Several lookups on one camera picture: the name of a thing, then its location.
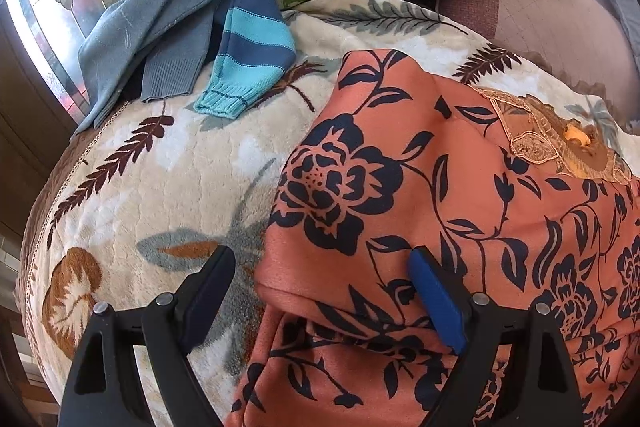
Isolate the grey-blue knit sweater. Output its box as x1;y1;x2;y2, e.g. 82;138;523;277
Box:
72;0;311;138

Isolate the pink quilted cushion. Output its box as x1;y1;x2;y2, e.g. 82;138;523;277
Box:
437;0;636;108

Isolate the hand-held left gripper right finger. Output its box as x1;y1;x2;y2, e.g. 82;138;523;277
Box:
407;246;586;427

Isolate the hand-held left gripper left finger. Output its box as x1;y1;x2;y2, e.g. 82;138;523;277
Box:
57;244;237;427

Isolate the stained glass window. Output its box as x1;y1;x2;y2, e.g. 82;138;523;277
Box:
5;0;121;108

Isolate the orange floral garment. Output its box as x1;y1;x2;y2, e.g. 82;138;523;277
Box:
222;49;640;427

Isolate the blue striped knit sweater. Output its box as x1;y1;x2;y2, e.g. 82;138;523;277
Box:
194;0;296;120

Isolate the cream leaf-print fleece blanket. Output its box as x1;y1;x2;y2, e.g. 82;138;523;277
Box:
20;0;640;427

